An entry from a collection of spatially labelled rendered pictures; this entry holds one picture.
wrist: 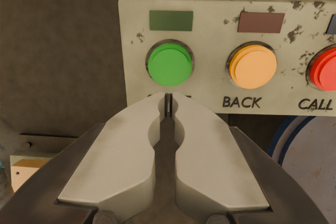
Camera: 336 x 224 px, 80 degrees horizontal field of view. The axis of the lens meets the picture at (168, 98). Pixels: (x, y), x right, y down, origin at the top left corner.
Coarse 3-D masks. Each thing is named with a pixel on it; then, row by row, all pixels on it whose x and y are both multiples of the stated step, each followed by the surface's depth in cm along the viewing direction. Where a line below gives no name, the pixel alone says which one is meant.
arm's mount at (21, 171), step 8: (24, 160) 71; (32, 160) 71; (40, 160) 71; (48, 160) 72; (16, 168) 67; (24, 168) 67; (32, 168) 67; (16, 176) 67; (24, 176) 67; (16, 184) 68
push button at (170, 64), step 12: (156, 48) 17; (168, 48) 17; (180, 48) 17; (156, 60) 18; (168, 60) 18; (180, 60) 18; (156, 72) 18; (168, 72) 18; (180, 72) 18; (168, 84) 19
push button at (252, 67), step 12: (252, 48) 17; (264, 48) 17; (240, 60) 18; (252, 60) 17; (264, 60) 17; (240, 72) 18; (252, 72) 18; (264, 72) 18; (240, 84) 19; (252, 84) 19
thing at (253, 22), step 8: (240, 16) 17; (248, 16) 17; (256, 16) 17; (264, 16) 17; (272, 16) 17; (280, 16) 17; (240, 24) 17; (248, 24) 17; (256, 24) 17; (264, 24) 17; (272, 24) 17; (280, 24) 17; (256, 32) 17; (264, 32) 17; (272, 32) 17
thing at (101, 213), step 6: (102, 210) 6; (108, 210) 6; (96, 216) 5; (102, 216) 5; (108, 216) 5; (114, 216) 5; (210, 216) 6; (216, 216) 6; (222, 216) 6; (96, 222) 5; (102, 222) 5; (108, 222) 5; (114, 222) 5; (210, 222) 5; (216, 222) 5; (222, 222) 5; (228, 222) 5
